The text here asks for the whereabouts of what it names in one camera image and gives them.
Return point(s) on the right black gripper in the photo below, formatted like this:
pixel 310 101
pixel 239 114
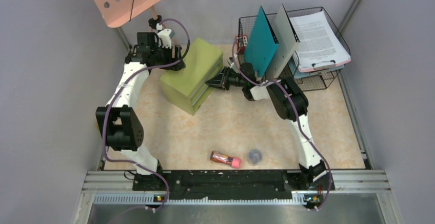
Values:
pixel 218 81

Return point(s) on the black wire desk organizer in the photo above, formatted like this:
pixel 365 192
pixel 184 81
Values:
pixel 317 82

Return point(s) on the light blue clipboard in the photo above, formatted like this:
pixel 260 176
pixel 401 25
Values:
pixel 297 74

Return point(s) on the green rectangular box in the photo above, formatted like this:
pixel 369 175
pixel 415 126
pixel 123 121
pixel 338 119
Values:
pixel 187 88

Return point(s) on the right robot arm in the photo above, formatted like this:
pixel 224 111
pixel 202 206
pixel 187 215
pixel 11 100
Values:
pixel 290 103

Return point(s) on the printed paper clipboard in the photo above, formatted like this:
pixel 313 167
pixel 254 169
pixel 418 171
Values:
pixel 319 48

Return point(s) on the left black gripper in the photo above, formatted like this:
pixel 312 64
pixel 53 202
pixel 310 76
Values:
pixel 179 66

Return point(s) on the pink capped pencil tube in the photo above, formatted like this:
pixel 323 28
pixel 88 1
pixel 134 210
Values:
pixel 234 162

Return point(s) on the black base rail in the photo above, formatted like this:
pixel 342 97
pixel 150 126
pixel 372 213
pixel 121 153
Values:
pixel 231 184

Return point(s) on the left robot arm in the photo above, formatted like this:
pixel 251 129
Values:
pixel 119 125

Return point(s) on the grey white folder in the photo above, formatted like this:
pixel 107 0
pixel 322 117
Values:
pixel 288 41

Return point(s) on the teal folder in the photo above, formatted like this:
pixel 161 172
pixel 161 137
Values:
pixel 262 44

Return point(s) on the clear round container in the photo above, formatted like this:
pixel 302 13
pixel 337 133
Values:
pixel 254 157

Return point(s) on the red calculator cube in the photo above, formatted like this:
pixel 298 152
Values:
pixel 241 43

